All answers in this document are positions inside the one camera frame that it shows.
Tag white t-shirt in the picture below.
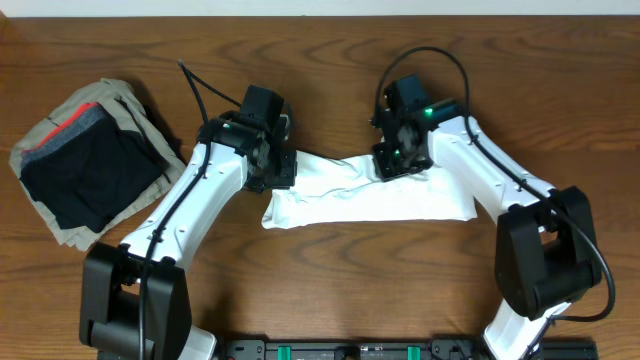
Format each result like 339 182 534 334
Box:
262 151 477 229

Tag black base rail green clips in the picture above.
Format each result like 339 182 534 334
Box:
224 338 599 360

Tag grey folded garment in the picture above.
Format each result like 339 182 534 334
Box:
20 102 108 168

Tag black folded garment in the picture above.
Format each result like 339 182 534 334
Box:
20 118 164 232

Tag red folded garment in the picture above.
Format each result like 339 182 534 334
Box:
22 102 100 154

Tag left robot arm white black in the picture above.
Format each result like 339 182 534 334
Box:
79 115 296 359

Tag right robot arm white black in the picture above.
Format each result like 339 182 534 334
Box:
371 99 608 359

